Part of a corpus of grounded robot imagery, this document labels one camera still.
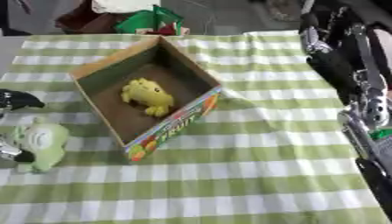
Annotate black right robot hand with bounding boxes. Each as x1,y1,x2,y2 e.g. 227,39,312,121
297,0,392,107

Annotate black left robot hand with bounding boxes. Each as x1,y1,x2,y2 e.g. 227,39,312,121
0,88,48,165

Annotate pale green soft toy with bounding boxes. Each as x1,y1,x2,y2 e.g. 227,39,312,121
10,116,73,174

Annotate tan cardboard box brown inside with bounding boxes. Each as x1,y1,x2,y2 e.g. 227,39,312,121
67,35,224,163

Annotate brown bag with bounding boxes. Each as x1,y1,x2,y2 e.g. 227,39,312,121
53,0,123,35

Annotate yellow soft toy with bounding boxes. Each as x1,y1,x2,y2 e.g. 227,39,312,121
119,77,177,118

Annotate white cloth bundle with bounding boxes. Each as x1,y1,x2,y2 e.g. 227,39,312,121
90,0,163,14

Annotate green bag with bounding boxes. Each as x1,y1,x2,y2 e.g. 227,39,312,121
111,4,187,36

